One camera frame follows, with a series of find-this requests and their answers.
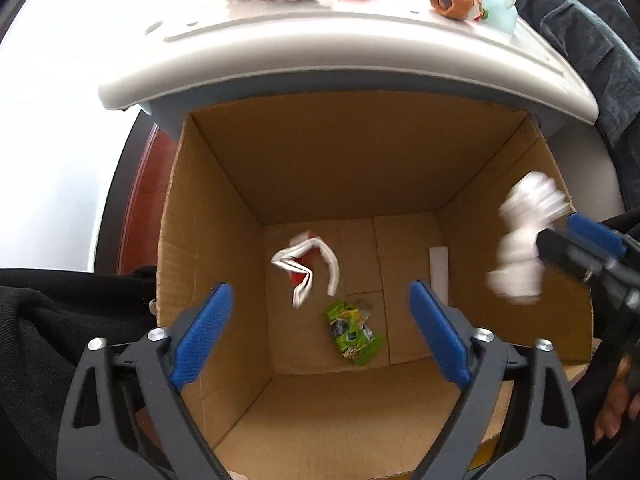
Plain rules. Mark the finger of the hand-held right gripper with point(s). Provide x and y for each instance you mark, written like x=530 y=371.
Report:
x=565 y=252
x=597 y=235

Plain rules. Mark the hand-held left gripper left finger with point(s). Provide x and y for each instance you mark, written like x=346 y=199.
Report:
x=200 y=332

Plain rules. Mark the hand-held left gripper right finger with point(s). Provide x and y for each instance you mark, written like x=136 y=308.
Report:
x=440 y=332

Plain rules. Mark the white paper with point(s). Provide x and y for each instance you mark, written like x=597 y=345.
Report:
x=525 y=240

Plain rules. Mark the brown cardboard box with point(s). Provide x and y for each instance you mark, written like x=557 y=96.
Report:
x=320 y=185

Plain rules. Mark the person's right hand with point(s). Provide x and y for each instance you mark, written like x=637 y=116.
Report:
x=617 y=400

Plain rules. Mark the white paper strip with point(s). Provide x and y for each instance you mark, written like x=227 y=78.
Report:
x=439 y=275

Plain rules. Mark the green snack wrapper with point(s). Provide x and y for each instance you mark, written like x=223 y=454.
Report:
x=352 y=335

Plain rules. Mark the red-brown wooden furniture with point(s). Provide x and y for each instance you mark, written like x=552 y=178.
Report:
x=150 y=200

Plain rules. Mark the white and red crumpled wrapper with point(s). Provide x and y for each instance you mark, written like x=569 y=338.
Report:
x=320 y=255

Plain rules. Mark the person's black clothing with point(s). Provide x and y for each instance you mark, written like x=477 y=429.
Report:
x=55 y=320

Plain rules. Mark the dark blue cloth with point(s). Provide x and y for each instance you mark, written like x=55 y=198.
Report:
x=590 y=35

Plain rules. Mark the mint green rabbit toy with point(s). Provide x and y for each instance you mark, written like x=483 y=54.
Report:
x=500 y=12

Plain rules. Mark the white plastic table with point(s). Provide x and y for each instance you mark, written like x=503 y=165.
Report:
x=300 y=45

